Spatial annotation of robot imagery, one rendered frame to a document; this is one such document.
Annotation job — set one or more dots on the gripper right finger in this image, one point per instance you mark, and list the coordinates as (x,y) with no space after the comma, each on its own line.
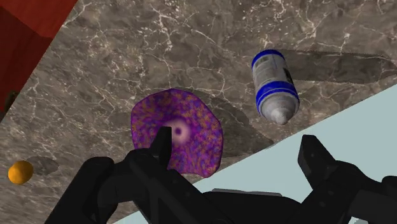
(335,183)

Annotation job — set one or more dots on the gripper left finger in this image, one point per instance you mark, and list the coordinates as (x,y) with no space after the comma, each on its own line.
(149,183)

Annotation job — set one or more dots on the purple orange speckled bowl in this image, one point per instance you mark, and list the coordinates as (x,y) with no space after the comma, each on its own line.
(192,130)

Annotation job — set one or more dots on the white blue spray can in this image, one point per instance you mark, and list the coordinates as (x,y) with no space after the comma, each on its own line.
(274,88)

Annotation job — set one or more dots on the orange ball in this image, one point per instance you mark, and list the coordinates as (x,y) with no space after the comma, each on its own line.
(20,172)

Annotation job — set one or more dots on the red robot stand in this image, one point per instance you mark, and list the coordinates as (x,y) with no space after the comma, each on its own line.
(21,40)

